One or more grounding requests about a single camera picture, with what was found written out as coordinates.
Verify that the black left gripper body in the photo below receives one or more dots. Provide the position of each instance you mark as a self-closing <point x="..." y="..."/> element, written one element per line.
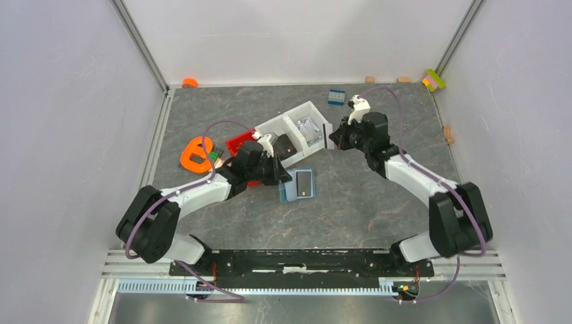
<point x="264" y="171"/>

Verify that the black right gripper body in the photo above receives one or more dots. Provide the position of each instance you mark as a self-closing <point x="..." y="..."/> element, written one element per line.
<point x="356" y="140"/>

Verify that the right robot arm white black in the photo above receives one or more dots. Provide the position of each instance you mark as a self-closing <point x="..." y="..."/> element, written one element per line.
<point x="457" y="217"/>

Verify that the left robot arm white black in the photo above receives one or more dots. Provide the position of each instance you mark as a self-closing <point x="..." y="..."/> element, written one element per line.
<point x="148" y="227"/>

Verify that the dark grey credit card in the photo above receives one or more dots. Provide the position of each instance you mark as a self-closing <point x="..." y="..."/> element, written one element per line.
<point x="304" y="184"/>

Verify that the red plastic bin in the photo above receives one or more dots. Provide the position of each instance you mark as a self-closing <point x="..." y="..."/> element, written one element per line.
<point x="239" y="142"/>

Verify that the white plastic bin with packet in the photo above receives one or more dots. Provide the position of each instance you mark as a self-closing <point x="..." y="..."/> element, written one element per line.
<point x="303" y="110"/>

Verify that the clear plastic packet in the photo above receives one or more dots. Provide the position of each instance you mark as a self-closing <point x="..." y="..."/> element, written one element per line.
<point x="310" y="131"/>

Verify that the green toy brick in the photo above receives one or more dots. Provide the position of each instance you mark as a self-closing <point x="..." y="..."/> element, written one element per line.
<point x="214" y="155"/>

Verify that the blue lego brick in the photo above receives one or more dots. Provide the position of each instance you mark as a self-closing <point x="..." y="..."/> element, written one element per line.
<point x="336" y="97"/>

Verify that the orange letter e toy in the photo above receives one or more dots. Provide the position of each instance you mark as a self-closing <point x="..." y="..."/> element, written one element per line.
<point x="194" y="156"/>

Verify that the curved wooden piece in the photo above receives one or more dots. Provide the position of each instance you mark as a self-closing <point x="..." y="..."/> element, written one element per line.
<point x="448" y="136"/>

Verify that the green pink stacked bricks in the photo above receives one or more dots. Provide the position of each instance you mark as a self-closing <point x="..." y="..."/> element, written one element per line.
<point x="432" y="81"/>

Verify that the orange round cap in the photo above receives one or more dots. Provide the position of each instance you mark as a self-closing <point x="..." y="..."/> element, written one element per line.
<point x="189" y="83"/>

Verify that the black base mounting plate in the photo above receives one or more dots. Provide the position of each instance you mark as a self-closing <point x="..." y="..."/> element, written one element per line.
<point x="306" y="268"/>

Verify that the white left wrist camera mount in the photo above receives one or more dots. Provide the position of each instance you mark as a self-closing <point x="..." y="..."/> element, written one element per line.
<point x="266" y="141"/>

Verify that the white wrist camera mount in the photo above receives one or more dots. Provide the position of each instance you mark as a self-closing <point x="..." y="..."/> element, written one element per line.
<point x="266" y="141"/>
<point x="359" y="107"/>

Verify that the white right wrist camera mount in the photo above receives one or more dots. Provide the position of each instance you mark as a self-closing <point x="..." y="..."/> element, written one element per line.
<point x="359" y="107"/>

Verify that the aluminium frame rail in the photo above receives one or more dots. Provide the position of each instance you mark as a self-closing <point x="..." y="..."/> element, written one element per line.
<point x="164" y="277"/>

